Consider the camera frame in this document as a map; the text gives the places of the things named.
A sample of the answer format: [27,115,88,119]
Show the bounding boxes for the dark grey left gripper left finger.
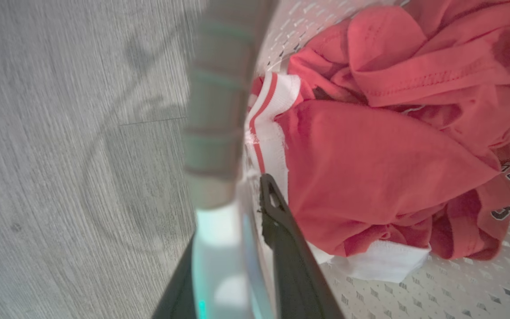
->
[151,234,197,319]

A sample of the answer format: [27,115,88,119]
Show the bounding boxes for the white perforated laundry basket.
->
[183,0,510,319]

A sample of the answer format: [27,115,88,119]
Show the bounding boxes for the red jersey with white trim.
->
[244,0,510,283]

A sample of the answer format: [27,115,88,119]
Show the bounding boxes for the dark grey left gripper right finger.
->
[259,174,345,319]

